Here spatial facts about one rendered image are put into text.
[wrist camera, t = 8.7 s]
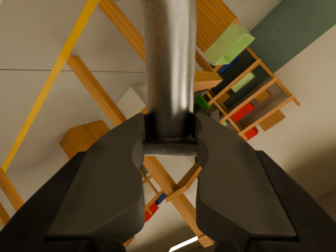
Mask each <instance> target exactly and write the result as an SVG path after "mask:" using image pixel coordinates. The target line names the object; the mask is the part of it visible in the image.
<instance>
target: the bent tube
mask: <svg viewBox="0 0 336 252"><path fill-rule="evenodd" d="M139 2H140V7H141V12H142V18H143V28H144V53H145V79H146V105H147V121H148V138H146V139H145V141H144V142H143V144H142V147H143V156H179V157H197V150H198V143H197V141H196V140H195V138H192V124H193V108H194V86H195V65H196V43H197V5H196V0H139Z"/></svg>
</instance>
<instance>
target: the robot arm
mask: <svg viewBox="0 0 336 252"><path fill-rule="evenodd" d="M146 138H149V130H148V114H143V113H137V114H136V115H134V116H132V117H131V118H129V119H127V120H126V121H124V122H123V123H121V124H119V125H118V126H116V127H114V128H113V129H111V130H110V131H108V132H107V133H105V134H104V135H103V136H101V137H100V138H99V139H98V140H97V141H96V142H95V143H93V144H92V145H91V146H90V147H89V148H88V149H87V150H86V151H78V152H77V153H76V154H75V155H74V156H73V157H72V158H71V159H70V160H69V161H68V162H67V163H66V164H65V165H64V166H63V167H62V168H61V169H60V170H59V171H57V172H56V173H55V174H54V175H53V176H52V177H51V178H50V179H49V180H48V181H47V182H46V183H45V184H44V185H43V186H42V187H41V188H40V189H39V190H38V191H36V192H35V193H34V194H33V195H32V196H31V197H30V198H29V199H28V200H27V201H26V202H25V203H24V204H23V205H22V206H21V207H20V208H19V210H18V211H17V212H16V213H15V214H14V215H13V216H12V217H11V219H10V220H9V221H8V222H7V223H6V225H5V226H4V227H3V228H2V230H1V231H0V252H127V251H126V249H125V246H124V243H125V242H126V241H128V240H129V239H130V238H132V237H133V236H134V235H136V234H137V233H139V232H140V231H141V230H142V228H143V227H144V224H145V197H144V188H143V179H142V174H141V172H140V171H139V170H138V169H139V167H140V166H141V165H142V163H143V162H144V153H143V142H144V141H145V140H146ZM192 138H194V139H195V140H196V141H197V143H198V144H197V157H196V161H197V162H198V164H199V165H200V166H201V168H202V170H201V171H200V172H199V173H198V180H197V191H196V203H195V206H196V225H197V227H198V229H199V230H200V231H201V232H202V233H204V234H205V235H206V236H208V237H209V238H210V239H212V240H213V241H215V242H216V243H217V245H216V247H215V249H214V251H213V252H336V221H335V220H334V219H333V217H332V216H331V215H330V214H329V213H328V212H327V211H326V210H325V209H324V208H323V207H322V206H321V205H320V204H319V203H318V202H317V201H316V200H315V199H314V198H313V197H312V196H311V195H310V194H309V193H308V192H307V191H306V190H305V189H304V188H303V187H302V186H300V185H299V184H298V183H297V182H296V181H295V180H294V179H293V178H292V177H291V176H290V175H289V174H288V173H286V172H285V171H284V170H283V169H282V168H281V167H280V166H279V165H278V164H277V163H276V162H275V161H274V160H272V159H271V158H270V157H269V156H268V155H267V154H266V153H265V152H264V151H263V150H255V149H254V148H253V147H252V146H251V145H250V144H248V143H247V142H246V141H245V140H244V139H243V138H242V137H240V136H239V135H238V134H237V133H235V132H234V131H232V130H231V129H229V128H227V127H226V126H224V125H222V124H221V123H219V122H217V121H216V120H214V119H212V118H211V117H209V116H207V115H205V114H204V113H202V112H198V113H193V114H192Z"/></svg>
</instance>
